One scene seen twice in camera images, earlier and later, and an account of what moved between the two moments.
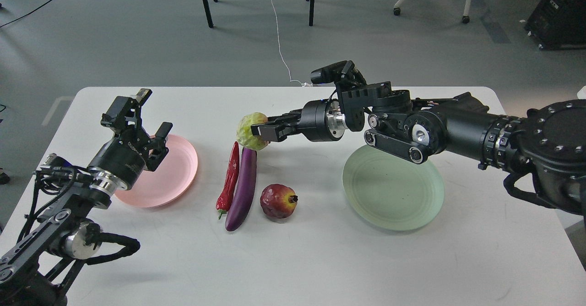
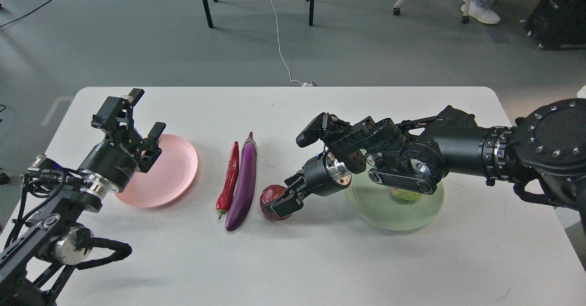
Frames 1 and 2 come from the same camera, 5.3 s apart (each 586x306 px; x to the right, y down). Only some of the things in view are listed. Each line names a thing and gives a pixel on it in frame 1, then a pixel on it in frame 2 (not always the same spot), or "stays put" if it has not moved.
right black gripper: x=321 y=120 → x=323 y=174
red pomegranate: x=278 y=201 stays put
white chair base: x=465 y=19 stays put
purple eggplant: x=243 y=188 stays put
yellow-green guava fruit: x=244 y=132 → x=405 y=196
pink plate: x=171 y=178 stays put
